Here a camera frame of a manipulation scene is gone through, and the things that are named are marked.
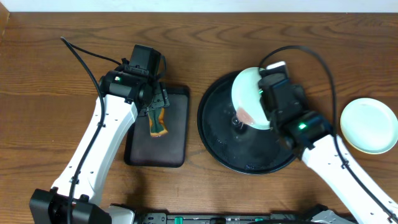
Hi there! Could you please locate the orange green scrub sponge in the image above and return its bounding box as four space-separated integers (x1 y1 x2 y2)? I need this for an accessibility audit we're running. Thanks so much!
148 108 168 138

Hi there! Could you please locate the mint plate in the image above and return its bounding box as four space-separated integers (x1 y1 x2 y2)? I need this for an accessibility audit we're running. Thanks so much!
231 67 270 130
340 98 397 154

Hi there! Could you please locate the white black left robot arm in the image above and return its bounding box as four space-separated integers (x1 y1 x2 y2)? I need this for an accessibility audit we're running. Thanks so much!
29 70 169 223

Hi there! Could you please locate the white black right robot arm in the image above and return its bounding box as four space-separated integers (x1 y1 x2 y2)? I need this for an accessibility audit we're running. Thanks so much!
258 70 397 223

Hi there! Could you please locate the dark rectangular sponge tray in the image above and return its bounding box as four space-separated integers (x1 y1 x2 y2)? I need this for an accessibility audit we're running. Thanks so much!
124 86 190 168

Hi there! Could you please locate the round black serving tray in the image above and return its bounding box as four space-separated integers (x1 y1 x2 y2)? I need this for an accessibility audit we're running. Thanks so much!
197 70 296 175

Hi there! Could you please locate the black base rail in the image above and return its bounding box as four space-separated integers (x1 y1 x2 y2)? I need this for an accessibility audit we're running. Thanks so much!
108 212 358 224

